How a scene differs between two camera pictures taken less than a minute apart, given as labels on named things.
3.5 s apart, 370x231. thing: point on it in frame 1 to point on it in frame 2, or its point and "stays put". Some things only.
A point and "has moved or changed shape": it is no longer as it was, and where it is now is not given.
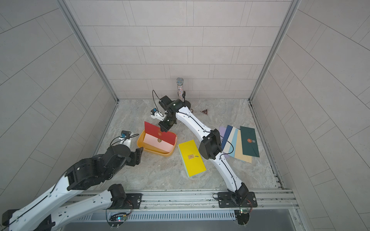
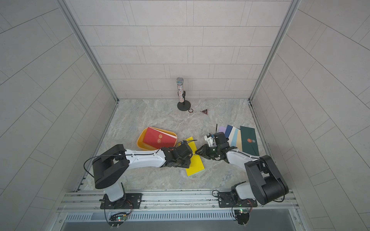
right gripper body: (169, 121) to (211, 152)
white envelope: (227, 146) stays put
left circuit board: (117, 219) stays put
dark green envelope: (249, 141) stays put
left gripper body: (134, 159) to (183, 163)
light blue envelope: (232, 147) stays put
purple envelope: (221, 130) stays put
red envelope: (155, 132) has moved or changed shape
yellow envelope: (191, 158) stays put
